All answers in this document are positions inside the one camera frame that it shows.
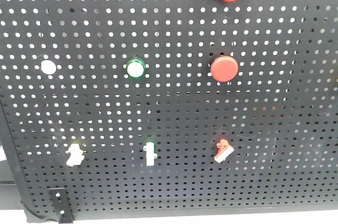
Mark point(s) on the red toggle switch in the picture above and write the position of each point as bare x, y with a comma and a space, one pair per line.
224, 150

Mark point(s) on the black perforated pegboard panel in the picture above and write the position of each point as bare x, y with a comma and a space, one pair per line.
64, 81

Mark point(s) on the green illuminated push button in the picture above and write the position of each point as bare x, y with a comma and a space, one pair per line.
136, 68

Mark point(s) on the lower red push button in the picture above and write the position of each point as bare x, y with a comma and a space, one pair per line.
224, 68

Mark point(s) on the left black pegboard clamp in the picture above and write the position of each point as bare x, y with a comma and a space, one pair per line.
61, 205

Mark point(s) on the yellow toggle switch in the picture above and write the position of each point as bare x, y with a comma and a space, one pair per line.
75, 155

